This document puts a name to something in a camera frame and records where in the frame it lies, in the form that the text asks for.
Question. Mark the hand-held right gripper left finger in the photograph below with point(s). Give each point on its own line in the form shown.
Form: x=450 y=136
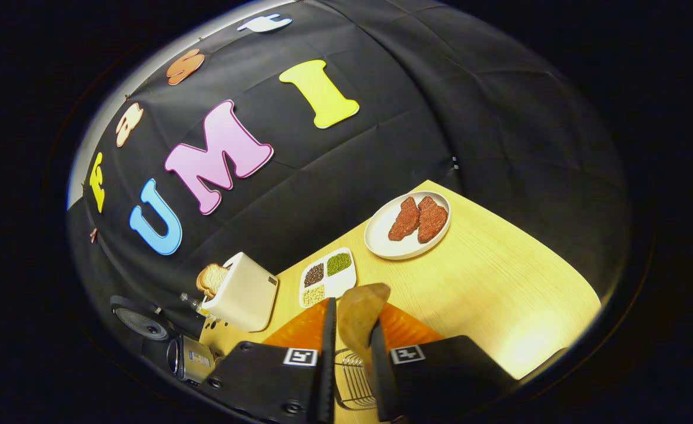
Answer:
x=328 y=377

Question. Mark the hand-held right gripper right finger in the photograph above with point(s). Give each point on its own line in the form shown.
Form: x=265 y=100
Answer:
x=381 y=388

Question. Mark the wooden spoon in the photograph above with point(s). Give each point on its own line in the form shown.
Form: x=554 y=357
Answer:
x=361 y=318

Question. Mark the dark grey rice cooker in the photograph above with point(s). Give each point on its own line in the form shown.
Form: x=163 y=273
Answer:
x=190 y=359

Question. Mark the white divided bean dish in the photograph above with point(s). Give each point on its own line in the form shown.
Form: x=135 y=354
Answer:
x=327 y=277

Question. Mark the white toaster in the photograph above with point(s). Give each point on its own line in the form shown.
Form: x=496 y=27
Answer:
x=243 y=294

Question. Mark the round white plate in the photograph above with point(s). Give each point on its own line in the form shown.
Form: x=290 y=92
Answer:
x=381 y=241

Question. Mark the toast slice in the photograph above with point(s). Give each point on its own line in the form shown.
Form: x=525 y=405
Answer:
x=212 y=278

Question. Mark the small glass bottle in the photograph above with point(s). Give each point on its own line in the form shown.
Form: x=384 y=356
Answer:
x=193 y=303

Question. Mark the red meat piece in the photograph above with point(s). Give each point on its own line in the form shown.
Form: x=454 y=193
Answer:
x=432 y=219
x=404 y=218

